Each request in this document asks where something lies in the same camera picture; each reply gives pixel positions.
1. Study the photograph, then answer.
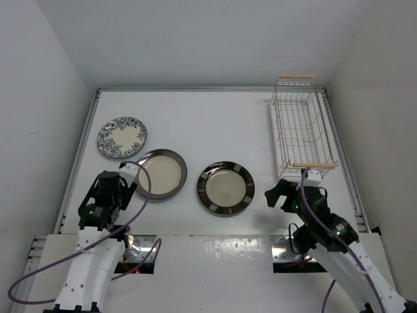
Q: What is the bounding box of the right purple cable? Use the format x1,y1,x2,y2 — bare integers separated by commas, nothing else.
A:
299,167,388,313

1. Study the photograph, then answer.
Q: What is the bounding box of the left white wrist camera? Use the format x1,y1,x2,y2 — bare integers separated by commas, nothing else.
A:
119,161,140,186

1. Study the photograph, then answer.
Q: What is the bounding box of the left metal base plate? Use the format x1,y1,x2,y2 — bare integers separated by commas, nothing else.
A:
122,234,157,263

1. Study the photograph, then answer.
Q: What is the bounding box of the purple cable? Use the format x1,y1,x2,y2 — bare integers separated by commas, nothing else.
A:
299,167,388,313
7,160,163,305

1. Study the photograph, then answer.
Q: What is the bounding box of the white wire dish rack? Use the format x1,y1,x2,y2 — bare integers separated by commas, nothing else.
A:
270,74,338,181

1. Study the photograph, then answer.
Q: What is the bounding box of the silver rimmed cream plate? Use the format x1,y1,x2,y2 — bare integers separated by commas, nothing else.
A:
137,149,188,200

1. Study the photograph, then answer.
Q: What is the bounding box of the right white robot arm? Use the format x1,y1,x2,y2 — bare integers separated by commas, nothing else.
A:
265,179,416,312

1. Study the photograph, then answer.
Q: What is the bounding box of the blue floral white plate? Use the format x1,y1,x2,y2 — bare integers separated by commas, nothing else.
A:
96,117,148,159

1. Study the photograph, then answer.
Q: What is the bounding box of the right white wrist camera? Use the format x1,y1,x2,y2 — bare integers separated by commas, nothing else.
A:
304,169,322,187

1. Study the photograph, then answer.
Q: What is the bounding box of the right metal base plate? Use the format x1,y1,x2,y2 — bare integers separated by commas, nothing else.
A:
269,235,317,263

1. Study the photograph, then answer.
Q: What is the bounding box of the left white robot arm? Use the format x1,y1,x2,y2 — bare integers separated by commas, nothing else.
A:
51,166,138,312

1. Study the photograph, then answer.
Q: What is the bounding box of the black checkered rim plate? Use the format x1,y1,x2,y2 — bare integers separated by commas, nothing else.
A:
197,161,255,217

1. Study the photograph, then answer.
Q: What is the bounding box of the metal base plate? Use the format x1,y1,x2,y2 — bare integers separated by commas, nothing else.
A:
269,235,317,263
122,234,157,263

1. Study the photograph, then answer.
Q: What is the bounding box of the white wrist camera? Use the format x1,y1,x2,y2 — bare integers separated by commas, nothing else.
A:
119,161,140,186
304,169,322,187

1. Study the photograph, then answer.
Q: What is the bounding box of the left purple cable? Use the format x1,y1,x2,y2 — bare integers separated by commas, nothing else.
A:
7,160,163,305

